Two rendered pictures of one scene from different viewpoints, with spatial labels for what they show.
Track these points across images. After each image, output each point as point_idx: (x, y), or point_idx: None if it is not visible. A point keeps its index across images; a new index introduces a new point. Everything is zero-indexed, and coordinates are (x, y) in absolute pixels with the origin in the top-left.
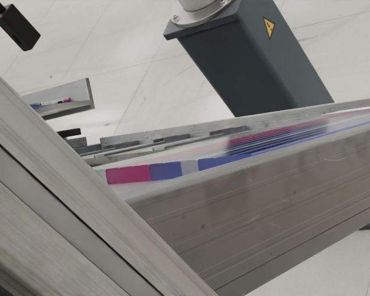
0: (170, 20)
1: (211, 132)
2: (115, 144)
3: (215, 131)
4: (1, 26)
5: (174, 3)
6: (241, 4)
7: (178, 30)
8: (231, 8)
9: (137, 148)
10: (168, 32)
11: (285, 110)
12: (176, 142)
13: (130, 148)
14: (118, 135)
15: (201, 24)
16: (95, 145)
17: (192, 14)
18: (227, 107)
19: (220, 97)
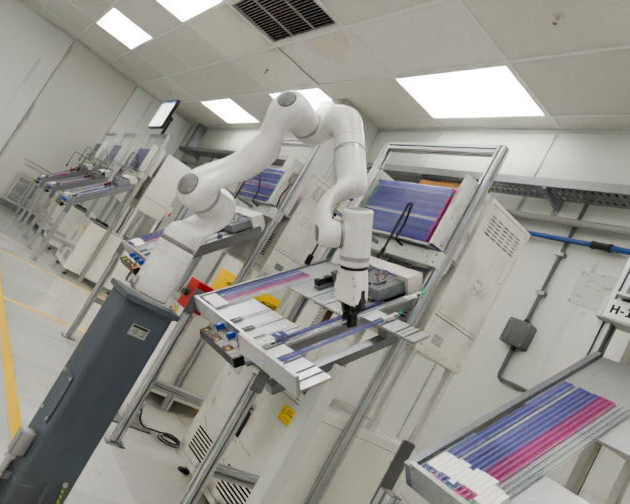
0: (167, 311)
1: (242, 318)
2: (260, 338)
3: (239, 319)
4: (312, 258)
5: (156, 302)
6: None
7: (175, 313)
8: None
9: (267, 321)
10: (177, 315)
11: (219, 312)
12: (251, 323)
13: (271, 319)
14: (254, 339)
15: None
16: None
17: (167, 304)
18: (133, 385)
19: (139, 375)
